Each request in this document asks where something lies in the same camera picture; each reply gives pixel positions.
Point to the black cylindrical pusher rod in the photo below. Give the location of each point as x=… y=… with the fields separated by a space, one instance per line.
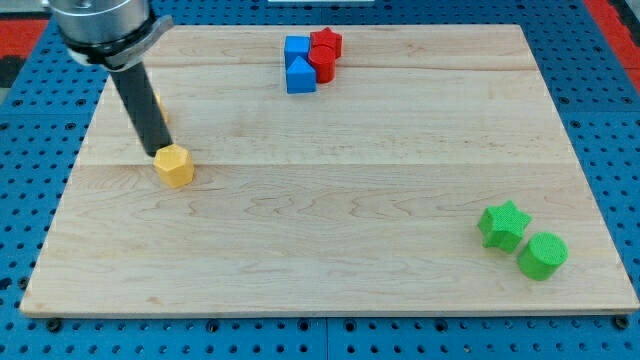
x=139 y=100

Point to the yellow hexagon block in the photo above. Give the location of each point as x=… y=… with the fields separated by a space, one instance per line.
x=174 y=166

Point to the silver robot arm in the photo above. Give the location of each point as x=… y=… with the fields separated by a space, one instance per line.
x=115 y=35

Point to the red star block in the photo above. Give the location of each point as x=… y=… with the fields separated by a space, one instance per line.
x=327 y=38

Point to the green star block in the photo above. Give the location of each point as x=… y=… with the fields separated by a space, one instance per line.
x=503 y=226

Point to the yellow block behind rod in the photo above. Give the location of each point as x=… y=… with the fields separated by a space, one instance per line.
x=161 y=108

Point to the blue cube block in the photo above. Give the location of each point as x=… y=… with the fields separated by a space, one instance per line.
x=296 y=46

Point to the blue triangle block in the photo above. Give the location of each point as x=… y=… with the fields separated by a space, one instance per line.
x=300 y=77

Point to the red cylinder block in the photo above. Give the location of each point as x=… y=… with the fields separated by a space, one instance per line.
x=323 y=60

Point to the wooden board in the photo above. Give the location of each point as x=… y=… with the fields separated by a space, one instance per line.
x=360 y=199

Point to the green cylinder block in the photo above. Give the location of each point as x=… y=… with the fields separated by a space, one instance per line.
x=543 y=255

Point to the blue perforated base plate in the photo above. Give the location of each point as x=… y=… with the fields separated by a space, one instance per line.
x=588 y=62

